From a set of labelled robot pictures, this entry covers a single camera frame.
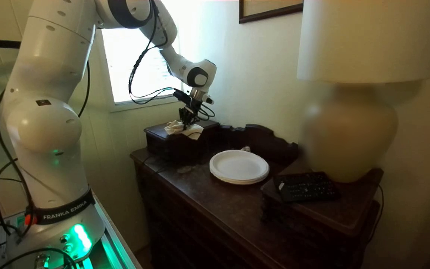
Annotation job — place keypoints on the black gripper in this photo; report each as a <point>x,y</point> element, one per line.
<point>192,104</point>

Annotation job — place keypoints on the beige cloth towel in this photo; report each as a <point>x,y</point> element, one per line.
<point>191,132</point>

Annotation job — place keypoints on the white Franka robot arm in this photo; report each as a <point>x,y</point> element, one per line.
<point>46,125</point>

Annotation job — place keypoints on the small dark cabinet drawer box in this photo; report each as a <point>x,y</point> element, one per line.
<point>176,144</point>

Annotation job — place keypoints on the dark wooden cabinet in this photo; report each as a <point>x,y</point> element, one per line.
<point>216,215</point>

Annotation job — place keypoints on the small round knob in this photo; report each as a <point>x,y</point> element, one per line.
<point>246,149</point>

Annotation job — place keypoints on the white round plate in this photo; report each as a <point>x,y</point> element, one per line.
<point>240,167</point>

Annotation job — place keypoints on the bright window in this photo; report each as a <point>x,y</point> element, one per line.
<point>119,70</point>

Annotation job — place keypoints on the dark framed picture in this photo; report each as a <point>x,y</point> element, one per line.
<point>270,13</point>

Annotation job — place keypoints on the black remote control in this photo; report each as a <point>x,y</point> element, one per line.
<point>305,189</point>

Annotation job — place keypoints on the green lit robot platform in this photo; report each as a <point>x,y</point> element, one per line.
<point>120,255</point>

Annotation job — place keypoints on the beige ceramic lamp base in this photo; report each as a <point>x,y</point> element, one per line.
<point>350,132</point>

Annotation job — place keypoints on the white lamp shade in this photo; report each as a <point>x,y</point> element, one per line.
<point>374,40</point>

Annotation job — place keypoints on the white power strip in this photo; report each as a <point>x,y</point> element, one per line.
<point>19,234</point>

